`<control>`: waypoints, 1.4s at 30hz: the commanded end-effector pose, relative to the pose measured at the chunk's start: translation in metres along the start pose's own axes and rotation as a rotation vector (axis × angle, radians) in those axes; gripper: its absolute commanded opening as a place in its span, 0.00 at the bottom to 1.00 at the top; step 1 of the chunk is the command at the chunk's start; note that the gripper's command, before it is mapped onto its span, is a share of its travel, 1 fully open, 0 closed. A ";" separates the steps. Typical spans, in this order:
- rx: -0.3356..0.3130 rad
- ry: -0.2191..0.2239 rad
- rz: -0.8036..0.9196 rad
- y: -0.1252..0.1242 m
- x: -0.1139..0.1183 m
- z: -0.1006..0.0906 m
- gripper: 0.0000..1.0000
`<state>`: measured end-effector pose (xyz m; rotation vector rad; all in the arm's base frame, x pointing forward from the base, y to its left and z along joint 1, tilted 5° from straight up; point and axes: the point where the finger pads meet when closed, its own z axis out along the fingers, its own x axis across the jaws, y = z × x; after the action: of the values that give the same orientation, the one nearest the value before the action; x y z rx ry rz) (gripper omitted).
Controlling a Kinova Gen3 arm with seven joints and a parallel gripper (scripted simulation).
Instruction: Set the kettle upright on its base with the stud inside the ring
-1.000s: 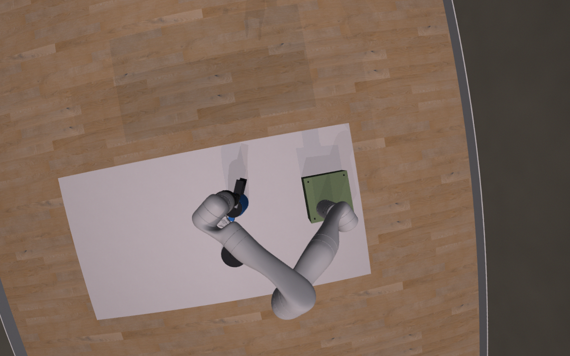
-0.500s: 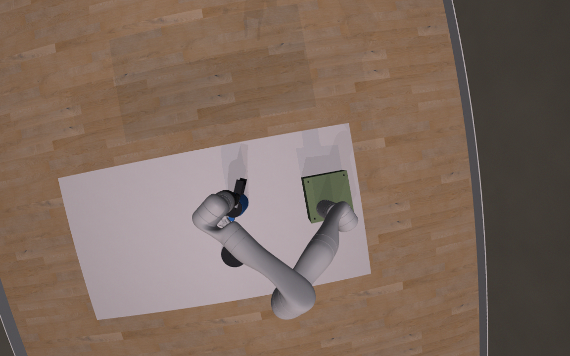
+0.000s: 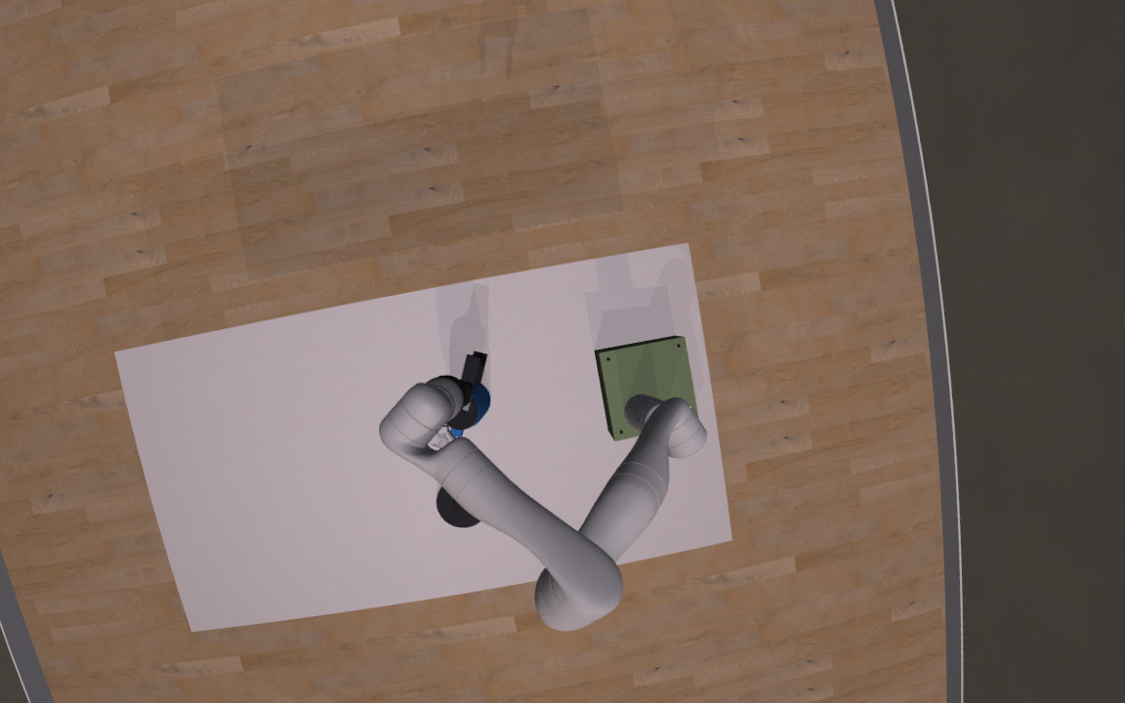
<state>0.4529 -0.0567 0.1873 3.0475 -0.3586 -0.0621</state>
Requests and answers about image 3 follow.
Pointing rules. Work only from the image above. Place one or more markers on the blue kettle with black handle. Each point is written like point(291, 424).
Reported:
point(472, 372)

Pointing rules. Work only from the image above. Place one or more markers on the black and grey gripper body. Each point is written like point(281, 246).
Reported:
point(459, 391)

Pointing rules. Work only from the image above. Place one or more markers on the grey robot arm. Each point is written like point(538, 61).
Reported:
point(584, 583)

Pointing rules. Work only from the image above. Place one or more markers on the black round disc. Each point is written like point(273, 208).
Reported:
point(452, 512)

